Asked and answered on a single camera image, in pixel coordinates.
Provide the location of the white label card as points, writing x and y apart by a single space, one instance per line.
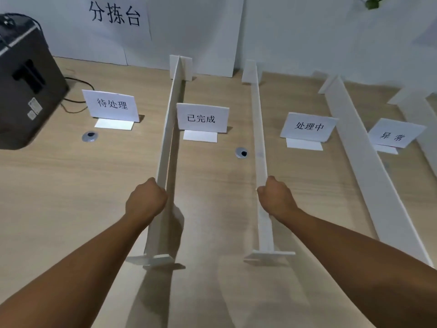
202 117
112 104
396 133
308 126

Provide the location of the large white paper sign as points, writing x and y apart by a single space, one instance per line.
116 13

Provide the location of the green clip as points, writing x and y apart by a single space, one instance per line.
372 3

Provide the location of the person's left hand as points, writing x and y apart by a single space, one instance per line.
145 203

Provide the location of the person's right fingers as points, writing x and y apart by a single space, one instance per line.
262 196

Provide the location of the person's right hand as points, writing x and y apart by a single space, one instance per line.
277 200

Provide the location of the person's right forearm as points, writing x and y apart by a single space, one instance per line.
358 266

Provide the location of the person's left forearm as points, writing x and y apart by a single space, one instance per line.
75 273

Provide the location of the white foam board divider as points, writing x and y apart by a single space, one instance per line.
420 112
362 157
170 116
258 126

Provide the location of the person's left fingers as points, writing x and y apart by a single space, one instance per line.
163 196

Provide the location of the white foam board panel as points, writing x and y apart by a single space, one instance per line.
198 34

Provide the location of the black machine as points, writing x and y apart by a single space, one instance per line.
24 88

